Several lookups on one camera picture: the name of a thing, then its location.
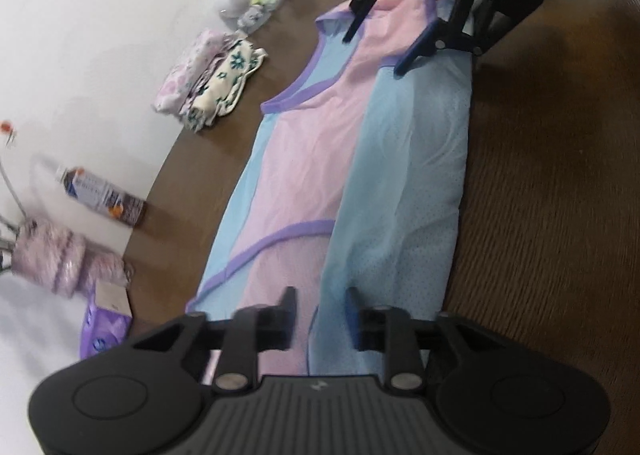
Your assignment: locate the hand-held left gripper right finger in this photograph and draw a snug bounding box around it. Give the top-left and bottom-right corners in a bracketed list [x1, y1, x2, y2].
[345, 287, 513, 393]

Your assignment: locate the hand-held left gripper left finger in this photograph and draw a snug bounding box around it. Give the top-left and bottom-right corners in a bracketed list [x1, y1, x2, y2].
[132, 286, 297, 393]

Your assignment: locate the pink and blue mesh vest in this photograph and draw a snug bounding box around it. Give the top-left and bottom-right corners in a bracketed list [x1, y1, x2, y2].
[185, 0, 473, 378]

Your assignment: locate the white robot-shaped speaker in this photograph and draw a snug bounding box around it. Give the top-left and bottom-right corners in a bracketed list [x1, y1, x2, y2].
[216, 0, 271, 33]

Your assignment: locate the cream floral folded garment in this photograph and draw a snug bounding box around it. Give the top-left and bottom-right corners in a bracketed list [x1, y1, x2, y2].
[182, 37, 268, 133]

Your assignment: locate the purple tissue pack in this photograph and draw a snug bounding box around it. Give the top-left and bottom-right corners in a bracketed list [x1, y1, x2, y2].
[79, 280, 133, 361]

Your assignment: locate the pink floral folded garment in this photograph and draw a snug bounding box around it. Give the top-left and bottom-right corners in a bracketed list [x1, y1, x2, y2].
[152, 29, 236, 113]

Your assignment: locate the brown tea bottle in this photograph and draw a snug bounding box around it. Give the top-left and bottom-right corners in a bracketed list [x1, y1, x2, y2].
[54, 165, 147, 228]

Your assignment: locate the lilac textured vase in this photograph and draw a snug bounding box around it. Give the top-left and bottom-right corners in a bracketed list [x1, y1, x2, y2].
[10, 217, 132, 297]

